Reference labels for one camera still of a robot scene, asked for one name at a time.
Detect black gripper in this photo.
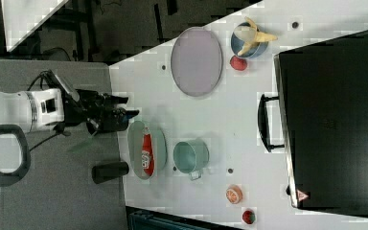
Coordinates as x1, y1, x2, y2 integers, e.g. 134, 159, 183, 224
62, 89, 140, 134

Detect red plush ketchup bottle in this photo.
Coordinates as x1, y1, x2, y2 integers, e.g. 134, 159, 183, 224
141, 127, 154, 176

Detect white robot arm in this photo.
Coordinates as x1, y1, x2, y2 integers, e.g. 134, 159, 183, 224
0, 88, 139, 187

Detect green oval strainer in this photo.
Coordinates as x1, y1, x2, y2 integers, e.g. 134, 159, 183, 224
127, 121, 168, 180

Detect dark grey cylinder cup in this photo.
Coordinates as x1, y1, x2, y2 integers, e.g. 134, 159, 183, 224
91, 162, 129, 184

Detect green metal cup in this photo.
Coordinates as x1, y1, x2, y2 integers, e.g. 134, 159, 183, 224
173, 139, 209, 181

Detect large grey round plate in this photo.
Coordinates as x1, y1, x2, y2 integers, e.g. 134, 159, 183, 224
171, 27, 223, 97

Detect red toy strawberry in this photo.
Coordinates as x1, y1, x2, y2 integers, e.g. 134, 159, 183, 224
230, 56, 247, 71

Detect blue bowl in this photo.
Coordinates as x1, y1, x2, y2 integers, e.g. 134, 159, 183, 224
230, 21, 269, 59

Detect orange slice toy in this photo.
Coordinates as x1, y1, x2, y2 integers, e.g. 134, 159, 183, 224
225, 185, 243, 204

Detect peeled toy banana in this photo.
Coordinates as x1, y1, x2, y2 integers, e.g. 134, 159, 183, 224
234, 16, 278, 56

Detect small red toy fruit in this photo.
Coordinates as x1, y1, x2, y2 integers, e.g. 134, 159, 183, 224
241, 210, 256, 225

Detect black toaster oven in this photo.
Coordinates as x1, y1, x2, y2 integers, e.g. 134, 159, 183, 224
273, 30, 368, 218

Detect blue metal frame rail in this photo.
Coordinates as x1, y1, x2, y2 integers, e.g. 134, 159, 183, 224
127, 210, 237, 230

